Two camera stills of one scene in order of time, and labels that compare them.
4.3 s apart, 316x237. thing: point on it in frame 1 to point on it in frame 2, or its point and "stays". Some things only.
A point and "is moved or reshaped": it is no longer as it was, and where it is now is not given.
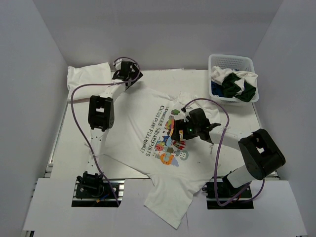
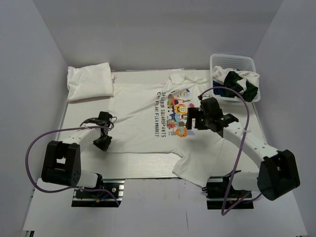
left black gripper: (137, 74) to (105, 146)
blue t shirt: (217, 90) stays
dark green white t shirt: (239, 84) stays
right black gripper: (179, 126) to (194, 113)
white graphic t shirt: (140, 139) is moved or reshaped
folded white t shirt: (94, 74) stays
